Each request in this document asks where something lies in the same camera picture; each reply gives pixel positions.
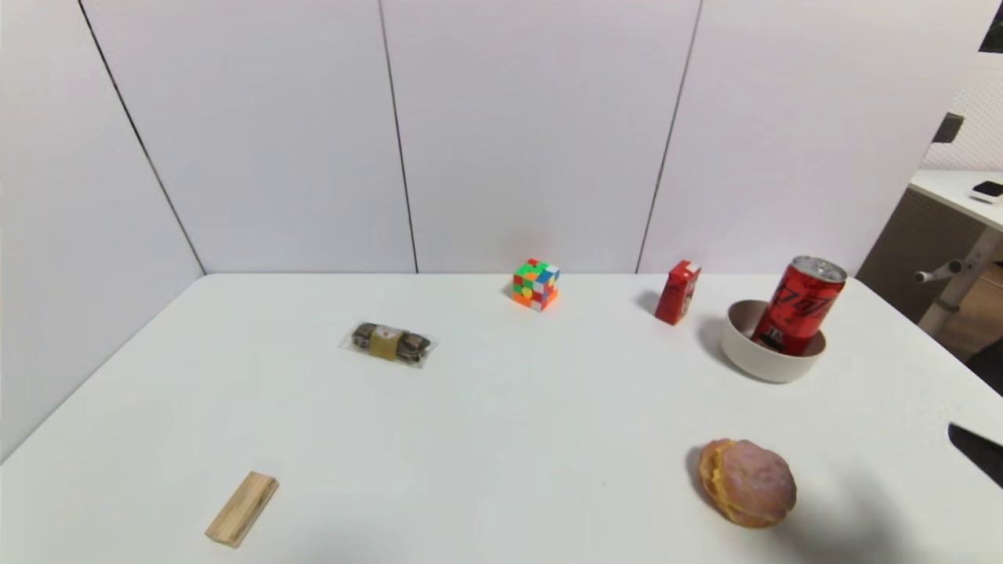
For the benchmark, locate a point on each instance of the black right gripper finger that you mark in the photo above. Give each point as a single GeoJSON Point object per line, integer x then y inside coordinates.
{"type": "Point", "coordinates": [983, 454]}

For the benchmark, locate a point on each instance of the red soda can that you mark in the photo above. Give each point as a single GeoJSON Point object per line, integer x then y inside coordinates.
{"type": "Point", "coordinates": [799, 309]}

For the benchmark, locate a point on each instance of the dark background object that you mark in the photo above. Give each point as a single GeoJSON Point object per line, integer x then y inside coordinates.
{"type": "Point", "coordinates": [991, 368]}

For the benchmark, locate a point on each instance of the beige round bowl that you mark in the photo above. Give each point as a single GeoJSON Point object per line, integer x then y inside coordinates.
{"type": "Point", "coordinates": [764, 364]}

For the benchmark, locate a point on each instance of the brown perforated desk panel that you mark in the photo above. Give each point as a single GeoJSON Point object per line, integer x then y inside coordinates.
{"type": "Point", "coordinates": [909, 243]}

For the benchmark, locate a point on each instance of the pink glazed bread bun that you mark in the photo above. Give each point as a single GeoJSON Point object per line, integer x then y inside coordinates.
{"type": "Point", "coordinates": [752, 482]}

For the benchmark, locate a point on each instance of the phone with white case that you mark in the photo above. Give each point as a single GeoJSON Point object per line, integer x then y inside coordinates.
{"type": "Point", "coordinates": [987, 190]}

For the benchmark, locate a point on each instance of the white background desk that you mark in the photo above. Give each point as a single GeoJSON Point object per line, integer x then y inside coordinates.
{"type": "Point", "coordinates": [944, 188]}

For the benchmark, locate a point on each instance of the small red drink carton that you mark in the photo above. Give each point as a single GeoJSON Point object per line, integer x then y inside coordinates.
{"type": "Point", "coordinates": [675, 296]}

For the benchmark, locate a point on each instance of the black screen corner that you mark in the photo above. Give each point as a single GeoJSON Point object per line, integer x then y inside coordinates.
{"type": "Point", "coordinates": [993, 33]}

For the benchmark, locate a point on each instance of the multicoloured puzzle cube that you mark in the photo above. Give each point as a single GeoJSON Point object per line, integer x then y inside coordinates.
{"type": "Point", "coordinates": [535, 285]}

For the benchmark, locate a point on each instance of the wrapped chocolate snack packet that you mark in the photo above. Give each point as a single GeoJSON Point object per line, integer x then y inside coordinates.
{"type": "Point", "coordinates": [388, 343]}

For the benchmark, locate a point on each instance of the light wooden block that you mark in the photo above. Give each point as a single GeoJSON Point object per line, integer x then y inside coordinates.
{"type": "Point", "coordinates": [241, 509]}

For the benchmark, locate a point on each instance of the black wall-mounted box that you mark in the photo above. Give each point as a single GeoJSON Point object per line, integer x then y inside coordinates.
{"type": "Point", "coordinates": [946, 128]}

